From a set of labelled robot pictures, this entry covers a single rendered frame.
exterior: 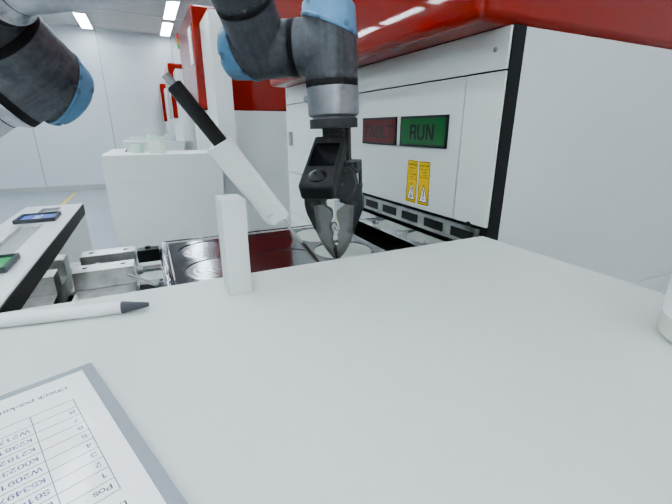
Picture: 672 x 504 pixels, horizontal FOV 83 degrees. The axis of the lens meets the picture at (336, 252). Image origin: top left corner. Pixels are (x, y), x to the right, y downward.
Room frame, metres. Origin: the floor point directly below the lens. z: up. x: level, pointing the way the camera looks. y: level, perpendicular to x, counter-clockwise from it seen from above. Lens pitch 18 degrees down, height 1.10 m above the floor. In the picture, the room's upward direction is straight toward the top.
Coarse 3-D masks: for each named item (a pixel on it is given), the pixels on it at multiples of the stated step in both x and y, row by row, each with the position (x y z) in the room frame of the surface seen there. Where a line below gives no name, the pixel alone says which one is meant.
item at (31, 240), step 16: (32, 208) 0.71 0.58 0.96; (48, 208) 0.71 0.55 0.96; (64, 208) 0.71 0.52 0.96; (16, 224) 0.58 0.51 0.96; (32, 224) 0.58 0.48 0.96; (48, 224) 0.58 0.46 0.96; (64, 224) 0.58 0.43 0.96; (0, 240) 0.49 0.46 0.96; (16, 240) 0.51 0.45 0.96; (32, 240) 0.49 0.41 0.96; (48, 240) 0.49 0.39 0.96; (32, 256) 0.43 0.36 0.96; (16, 272) 0.37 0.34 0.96; (0, 288) 0.33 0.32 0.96; (0, 304) 0.30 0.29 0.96
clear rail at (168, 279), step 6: (162, 246) 0.65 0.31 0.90; (162, 252) 0.62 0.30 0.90; (162, 258) 0.59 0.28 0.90; (168, 258) 0.59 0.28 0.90; (162, 264) 0.56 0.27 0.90; (168, 264) 0.56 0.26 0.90; (162, 270) 0.54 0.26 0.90; (168, 270) 0.53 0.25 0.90; (168, 276) 0.50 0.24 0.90; (168, 282) 0.48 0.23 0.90; (174, 282) 0.50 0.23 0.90
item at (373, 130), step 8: (368, 120) 0.78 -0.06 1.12; (376, 120) 0.75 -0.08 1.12; (384, 120) 0.73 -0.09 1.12; (392, 120) 0.70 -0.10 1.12; (368, 128) 0.78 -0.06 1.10; (376, 128) 0.75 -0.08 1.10; (384, 128) 0.73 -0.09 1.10; (392, 128) 0.70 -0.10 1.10; (368, 136) 0.78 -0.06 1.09; (376, 136) 0.75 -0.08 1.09; (384, 136) 0.73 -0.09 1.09; (392, 136) 0.70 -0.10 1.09
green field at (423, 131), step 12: (408, 120) 0.66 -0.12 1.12; (420, 120) 0.63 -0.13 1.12; (432, 120) 0.61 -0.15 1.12; (444, 120) 0.58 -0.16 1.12; (408, 132) 0.66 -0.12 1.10; (420, 132) 0.63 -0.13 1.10; (432, 132) 0.61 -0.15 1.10; (444, 132) 0.58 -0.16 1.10; (420, 144) 0.63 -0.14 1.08; (432, 144) 0.60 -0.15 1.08
